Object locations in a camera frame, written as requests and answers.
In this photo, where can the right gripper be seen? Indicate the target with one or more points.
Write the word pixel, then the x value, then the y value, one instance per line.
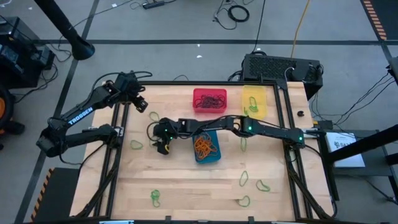
pixel 164 130

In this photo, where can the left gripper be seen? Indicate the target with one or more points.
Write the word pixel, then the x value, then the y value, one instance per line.
pixel 129 87

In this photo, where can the pile of orange rubber bands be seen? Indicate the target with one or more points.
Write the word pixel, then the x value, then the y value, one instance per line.
pixel 203 147

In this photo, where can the blue plastic basket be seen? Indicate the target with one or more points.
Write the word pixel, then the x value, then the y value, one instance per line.
pixel 207 161

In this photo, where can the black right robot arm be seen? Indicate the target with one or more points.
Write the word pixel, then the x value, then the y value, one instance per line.
pixel 273 132

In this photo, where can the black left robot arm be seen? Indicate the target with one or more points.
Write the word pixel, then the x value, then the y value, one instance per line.
pixel 79 115

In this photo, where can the red plastic basket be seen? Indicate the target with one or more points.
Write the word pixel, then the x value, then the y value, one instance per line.
pixel 210 111

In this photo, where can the black power strip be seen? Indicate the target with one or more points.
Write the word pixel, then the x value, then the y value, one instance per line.
pixel 154 4

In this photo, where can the black pole stand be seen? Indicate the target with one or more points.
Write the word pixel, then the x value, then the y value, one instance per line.
pixel 62 26

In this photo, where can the yellow plastic basket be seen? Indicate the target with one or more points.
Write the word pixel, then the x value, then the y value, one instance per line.
pixel 261 93

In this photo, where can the black hazard striped mat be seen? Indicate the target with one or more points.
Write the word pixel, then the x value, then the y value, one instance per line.
pixel 388 15
pixel 59 196

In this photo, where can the black equipment cart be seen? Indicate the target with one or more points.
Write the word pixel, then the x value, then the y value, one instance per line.
pixel 18 62

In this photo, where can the black computer case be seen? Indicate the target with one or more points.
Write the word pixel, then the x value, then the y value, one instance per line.
pixel 270 68

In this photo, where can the black orange wheeled machine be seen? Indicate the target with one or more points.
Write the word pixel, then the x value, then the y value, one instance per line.
pixel 4 109

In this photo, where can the small black round knob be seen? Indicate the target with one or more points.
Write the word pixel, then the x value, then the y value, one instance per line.
pixel 300 113

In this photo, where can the black power box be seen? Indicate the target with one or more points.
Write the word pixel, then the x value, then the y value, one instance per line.
pixel 324 125

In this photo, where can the white paper sheet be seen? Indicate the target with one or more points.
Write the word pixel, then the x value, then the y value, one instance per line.
pixel 345 155

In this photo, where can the black side table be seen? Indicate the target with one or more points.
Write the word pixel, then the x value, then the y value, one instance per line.
pixel 377 169

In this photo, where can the black aluminium table frame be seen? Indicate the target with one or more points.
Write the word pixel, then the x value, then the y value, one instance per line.
pixel 202 83

